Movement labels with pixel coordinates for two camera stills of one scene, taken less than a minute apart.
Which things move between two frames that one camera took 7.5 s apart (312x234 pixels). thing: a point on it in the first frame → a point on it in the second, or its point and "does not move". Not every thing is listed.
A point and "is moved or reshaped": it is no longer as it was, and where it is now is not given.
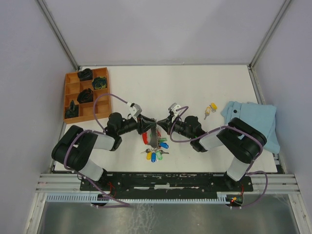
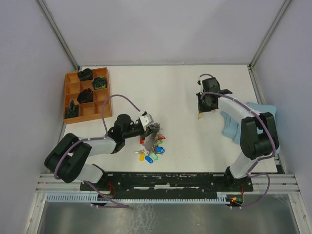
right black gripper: [166, 124] → [202, 109]
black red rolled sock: [85, 95] does not move
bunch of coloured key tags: [152, 137] is moved or reshaped
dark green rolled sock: [72, 110] does not move
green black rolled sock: [99, 83] does not move
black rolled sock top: [85, 74] does not move
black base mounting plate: [168, 182] does not move
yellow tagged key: [208, 111] is moved or reshaped
